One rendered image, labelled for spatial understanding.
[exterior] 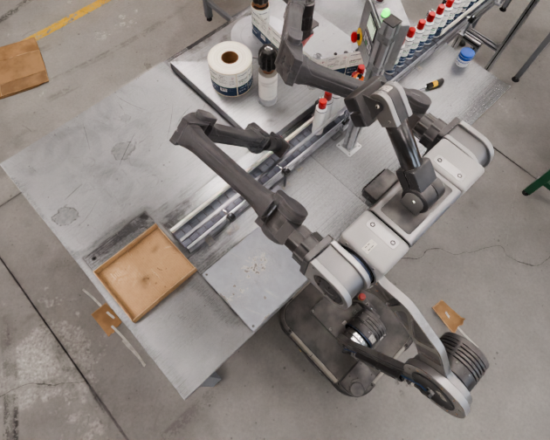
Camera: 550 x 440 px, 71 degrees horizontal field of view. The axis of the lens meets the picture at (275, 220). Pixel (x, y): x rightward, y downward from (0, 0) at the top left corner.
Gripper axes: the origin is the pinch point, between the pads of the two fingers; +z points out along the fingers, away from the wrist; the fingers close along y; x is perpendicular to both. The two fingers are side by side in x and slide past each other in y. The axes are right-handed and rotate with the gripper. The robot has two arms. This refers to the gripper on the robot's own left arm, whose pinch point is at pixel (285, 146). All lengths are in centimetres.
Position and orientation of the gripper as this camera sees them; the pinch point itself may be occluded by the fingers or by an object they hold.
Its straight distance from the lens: 169.2
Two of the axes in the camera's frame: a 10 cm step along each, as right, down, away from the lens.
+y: -7.0, -6.6, 2.7
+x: -5.7, 7.4, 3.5
